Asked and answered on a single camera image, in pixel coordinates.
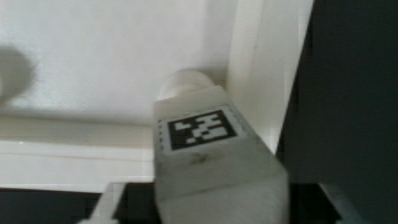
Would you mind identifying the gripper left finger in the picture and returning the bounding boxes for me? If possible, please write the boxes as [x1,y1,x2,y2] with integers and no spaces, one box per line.
[75,182,158,224]

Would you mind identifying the white square tabletop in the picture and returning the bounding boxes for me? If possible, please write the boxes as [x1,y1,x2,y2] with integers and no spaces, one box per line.
[0,0,314,154]

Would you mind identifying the white L-shaped obstacle fence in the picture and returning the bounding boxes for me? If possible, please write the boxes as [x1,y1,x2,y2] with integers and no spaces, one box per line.
[0,117,154,192]

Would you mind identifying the white table leg with tag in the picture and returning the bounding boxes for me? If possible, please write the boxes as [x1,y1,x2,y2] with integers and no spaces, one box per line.
[154,70,290,224]

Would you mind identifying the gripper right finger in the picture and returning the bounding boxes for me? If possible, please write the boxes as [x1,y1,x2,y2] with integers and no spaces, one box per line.
[290,183,355,224]

